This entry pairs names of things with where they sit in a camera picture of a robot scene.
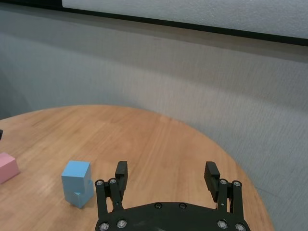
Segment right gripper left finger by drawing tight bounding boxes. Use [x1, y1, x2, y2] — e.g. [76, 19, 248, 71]
[94, 160, 129, 218]

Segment pink cube block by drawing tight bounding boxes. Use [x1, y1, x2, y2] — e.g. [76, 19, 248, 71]
[0, 152, 21, 185]

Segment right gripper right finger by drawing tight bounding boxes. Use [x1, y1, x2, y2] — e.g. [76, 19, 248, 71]
[204, 160, 243, 215]

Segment black wall rail strip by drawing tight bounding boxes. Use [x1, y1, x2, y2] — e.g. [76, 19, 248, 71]
[0, 0, 308, 47]

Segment blue cube block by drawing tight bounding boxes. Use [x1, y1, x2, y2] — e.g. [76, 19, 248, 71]
[61, 160, 92, 194]
[64, 179, 95, 209]

